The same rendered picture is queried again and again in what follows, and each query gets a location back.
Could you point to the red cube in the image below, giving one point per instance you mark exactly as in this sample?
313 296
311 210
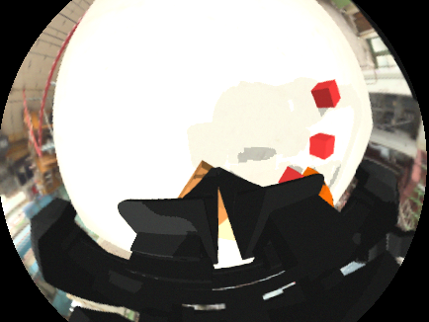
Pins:
321 145
290 174
326 94

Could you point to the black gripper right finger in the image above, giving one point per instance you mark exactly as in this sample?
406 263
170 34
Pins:
249 205

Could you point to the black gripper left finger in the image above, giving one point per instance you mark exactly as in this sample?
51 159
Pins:
196 213

